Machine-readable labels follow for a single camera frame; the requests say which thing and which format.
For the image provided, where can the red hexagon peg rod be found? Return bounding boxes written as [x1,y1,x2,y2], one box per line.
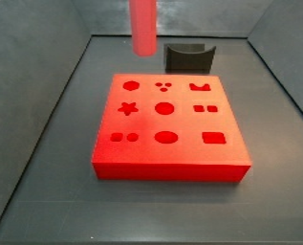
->
[130,0,156,56]

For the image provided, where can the dark grey curved-top block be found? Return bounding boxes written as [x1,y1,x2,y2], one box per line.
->
[164,43,216,74]

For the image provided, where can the red shape-sorting hole block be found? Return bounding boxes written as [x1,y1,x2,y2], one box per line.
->
[92,74,252,183]

